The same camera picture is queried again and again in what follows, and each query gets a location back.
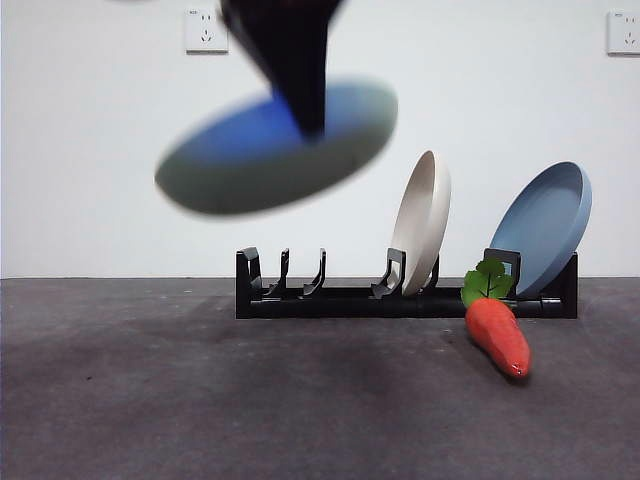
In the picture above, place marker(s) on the black plate rack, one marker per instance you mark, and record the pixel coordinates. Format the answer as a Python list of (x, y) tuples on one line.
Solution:
[(350, 307)]

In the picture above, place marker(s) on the blue plate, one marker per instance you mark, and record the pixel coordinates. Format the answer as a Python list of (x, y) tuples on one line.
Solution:
[(540, 225)]

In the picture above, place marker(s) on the beige plate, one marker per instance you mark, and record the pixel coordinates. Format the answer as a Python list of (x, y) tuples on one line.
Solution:
[(425, 225)]

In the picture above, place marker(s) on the light green plate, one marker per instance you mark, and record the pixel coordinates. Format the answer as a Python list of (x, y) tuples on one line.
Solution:
[(250, 175)]

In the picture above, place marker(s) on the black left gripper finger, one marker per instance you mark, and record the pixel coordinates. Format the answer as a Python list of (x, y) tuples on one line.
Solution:
[(302, 60), (245, 40)]

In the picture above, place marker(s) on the white wall socket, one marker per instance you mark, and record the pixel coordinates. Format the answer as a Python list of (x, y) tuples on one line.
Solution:
[(625, 32), (200, 35)]

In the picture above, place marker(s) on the orange toy carrot green leaves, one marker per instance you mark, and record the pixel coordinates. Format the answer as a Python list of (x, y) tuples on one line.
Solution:
[(495, 335)]

